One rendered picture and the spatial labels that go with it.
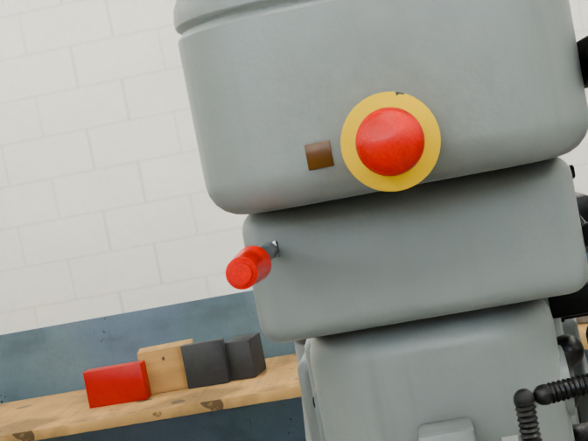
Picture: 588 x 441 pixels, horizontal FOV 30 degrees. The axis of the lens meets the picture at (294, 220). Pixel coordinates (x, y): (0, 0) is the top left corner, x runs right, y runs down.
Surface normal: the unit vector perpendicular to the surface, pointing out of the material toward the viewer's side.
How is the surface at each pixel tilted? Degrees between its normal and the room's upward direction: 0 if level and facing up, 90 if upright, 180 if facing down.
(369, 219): 90
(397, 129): 87
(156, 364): 90
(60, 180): 90
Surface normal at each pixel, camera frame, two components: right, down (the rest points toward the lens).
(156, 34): -0.10, 0.07
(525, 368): 0.37, -0.02
